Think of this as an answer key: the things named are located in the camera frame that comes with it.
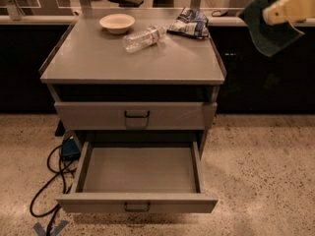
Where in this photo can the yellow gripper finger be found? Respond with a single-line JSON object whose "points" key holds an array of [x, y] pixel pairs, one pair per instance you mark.
{"points": [[288, 11]]}

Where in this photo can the white paper bowl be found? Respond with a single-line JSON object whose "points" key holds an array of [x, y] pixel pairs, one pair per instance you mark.
{"points": [[117, 23]]}

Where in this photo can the closed upper grey drawer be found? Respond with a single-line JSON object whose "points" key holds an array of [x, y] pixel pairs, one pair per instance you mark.
{"points": [[136, 115]]}

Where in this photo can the black office chair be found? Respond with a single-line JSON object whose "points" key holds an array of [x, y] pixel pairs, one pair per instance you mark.
{"points": [[128, 3]]}

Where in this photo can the blue white snack bag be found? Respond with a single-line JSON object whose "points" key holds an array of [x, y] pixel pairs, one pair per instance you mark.
{"points": [[190, 23]]}

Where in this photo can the blue floor tape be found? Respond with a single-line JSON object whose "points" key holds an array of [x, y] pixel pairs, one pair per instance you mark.
{"points": [[40, 231]]}

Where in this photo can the clear plastic water bottle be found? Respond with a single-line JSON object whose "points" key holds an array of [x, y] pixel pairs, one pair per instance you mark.
{"points": [[139, 40]]}

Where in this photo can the grey metal drawer cabinet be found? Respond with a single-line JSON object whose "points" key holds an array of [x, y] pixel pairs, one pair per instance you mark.
{"points": [[91, 65]]}

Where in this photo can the blue power box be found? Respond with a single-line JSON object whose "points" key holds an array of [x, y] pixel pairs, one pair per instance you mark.
{"points": [[69, 150]]}

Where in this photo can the open grey middle drawer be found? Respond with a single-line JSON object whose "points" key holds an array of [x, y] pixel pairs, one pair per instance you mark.
{"points": [[147, 179]]}

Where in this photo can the green yellow sponge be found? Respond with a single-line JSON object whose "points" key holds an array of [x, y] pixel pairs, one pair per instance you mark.
{"points": [[268, 40]]}

